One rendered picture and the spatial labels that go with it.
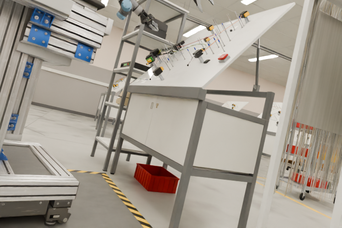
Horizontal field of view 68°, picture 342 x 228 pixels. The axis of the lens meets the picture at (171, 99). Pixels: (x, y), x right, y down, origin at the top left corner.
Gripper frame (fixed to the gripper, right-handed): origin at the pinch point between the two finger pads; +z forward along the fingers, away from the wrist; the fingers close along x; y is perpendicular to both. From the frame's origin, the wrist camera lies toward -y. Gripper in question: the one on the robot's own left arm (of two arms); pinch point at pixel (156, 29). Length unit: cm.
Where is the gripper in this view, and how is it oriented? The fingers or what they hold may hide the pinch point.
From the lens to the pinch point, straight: 226.1
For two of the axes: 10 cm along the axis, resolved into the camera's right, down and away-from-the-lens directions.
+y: 4.2, 1.2, -9.0
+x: 5.9, -7.9, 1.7
